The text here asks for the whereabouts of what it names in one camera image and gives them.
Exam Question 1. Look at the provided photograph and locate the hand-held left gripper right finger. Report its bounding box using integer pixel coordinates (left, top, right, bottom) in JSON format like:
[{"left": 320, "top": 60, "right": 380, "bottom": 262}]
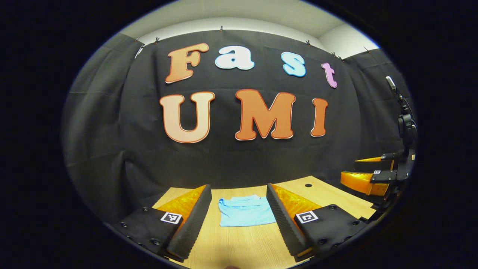
[{"left": 266, "top": 183, "right": 370, "bottom": 263}]

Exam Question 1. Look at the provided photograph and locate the light blue T-shirt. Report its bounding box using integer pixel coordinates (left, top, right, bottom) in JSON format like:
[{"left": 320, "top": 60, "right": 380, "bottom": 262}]
[{"left": 218, "top": 194, "right": 277, "bottom": 228}]

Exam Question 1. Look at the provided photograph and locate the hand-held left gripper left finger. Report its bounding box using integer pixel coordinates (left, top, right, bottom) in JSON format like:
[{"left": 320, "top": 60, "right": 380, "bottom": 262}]
[{"left": 106, "top": 184, "right": 212, "bottom": 263}]

